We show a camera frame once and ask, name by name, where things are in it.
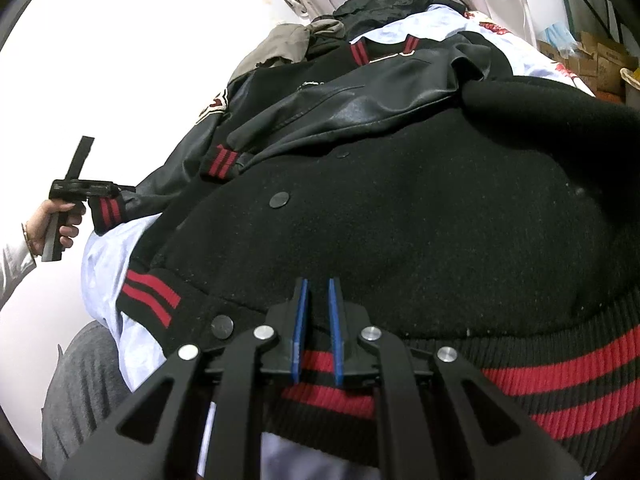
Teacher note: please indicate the grey trousered leg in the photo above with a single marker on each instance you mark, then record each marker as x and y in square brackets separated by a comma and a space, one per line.
[85, 388]

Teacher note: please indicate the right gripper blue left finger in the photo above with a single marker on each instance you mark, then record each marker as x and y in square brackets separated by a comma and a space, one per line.
[298, 326]

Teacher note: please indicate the cardboard boxes pile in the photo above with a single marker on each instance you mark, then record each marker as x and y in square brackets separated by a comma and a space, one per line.
[608, 70]

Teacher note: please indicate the black red varsity jacket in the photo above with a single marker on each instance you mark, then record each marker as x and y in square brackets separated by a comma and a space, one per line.
[461, 205]

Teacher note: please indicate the floral red cream blanket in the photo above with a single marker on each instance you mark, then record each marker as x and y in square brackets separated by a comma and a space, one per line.
[524, 59]

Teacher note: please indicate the blue face mask pack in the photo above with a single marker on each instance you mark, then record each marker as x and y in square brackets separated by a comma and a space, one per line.
[558, 36]

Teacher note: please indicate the black desk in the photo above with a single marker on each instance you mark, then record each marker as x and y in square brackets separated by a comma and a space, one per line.
[609, 19]

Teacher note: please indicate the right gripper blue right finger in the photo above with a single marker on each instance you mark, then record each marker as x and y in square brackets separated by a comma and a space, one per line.
[336, 317]

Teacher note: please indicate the white sleeved left forearm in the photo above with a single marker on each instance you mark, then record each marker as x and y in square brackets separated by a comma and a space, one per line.
[17, 261]

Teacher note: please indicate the person's left hand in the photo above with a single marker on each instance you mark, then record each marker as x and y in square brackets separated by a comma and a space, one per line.
[65, 216]

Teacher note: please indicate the olive grey garment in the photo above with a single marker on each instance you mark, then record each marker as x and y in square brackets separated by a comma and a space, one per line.
[289, 43]

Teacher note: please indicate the black puffy jacket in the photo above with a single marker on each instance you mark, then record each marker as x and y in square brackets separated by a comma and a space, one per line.
[361, 16]

